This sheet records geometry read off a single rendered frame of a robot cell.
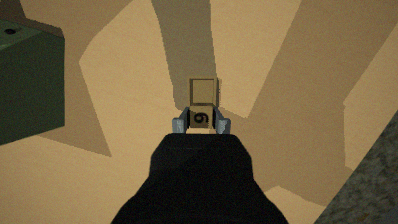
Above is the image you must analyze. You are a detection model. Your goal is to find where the tan shallow rectangular tray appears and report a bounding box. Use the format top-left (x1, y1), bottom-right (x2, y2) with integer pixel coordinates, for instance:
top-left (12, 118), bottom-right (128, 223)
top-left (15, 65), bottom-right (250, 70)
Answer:
top-left (187, 76), bottom-right (217, 107)

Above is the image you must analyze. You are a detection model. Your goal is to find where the beige number cube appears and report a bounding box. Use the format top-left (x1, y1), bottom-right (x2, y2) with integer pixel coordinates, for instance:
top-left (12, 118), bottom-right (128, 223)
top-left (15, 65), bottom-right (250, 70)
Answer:
top-left (190, 103), bottom-right (213, 128)

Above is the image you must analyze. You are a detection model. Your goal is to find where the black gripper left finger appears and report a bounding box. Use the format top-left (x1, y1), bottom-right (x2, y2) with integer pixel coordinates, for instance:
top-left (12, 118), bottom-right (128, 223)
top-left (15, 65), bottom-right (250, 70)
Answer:
top-left (172, 107), bottom-right (190, 133)

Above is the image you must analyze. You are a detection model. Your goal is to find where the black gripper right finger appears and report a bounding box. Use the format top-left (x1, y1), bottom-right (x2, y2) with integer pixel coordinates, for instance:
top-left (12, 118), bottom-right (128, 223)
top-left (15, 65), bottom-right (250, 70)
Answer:
top-left (212, 107), bottom-right (231, 134)

